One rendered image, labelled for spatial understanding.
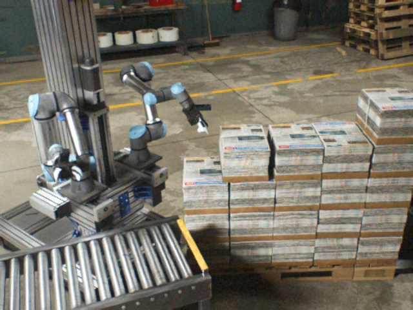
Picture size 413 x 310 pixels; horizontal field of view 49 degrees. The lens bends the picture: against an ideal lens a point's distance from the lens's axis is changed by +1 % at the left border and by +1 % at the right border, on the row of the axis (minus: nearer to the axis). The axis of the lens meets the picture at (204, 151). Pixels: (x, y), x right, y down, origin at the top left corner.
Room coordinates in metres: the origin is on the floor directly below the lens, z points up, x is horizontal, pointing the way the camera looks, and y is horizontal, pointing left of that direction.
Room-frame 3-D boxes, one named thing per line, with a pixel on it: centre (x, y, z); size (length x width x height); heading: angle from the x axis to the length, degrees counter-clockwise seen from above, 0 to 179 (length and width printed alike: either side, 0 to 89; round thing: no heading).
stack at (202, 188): (2.59, -0.44, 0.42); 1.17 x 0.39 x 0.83; 91
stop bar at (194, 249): (1.85, 0.08, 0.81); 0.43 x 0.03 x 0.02; 19
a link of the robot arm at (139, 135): (2.79, 0.45, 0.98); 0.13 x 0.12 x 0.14; 126
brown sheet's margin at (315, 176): (2.59, -0.57, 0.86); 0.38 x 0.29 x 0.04; 1
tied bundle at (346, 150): (2.59, -0.86, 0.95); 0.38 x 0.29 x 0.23; 1
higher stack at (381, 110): (2.60, -1.16, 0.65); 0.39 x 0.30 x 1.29; 1
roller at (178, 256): (1.83, 0.16, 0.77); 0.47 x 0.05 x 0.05; 19
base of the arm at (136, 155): (2.79, 0.45, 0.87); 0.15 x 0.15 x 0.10
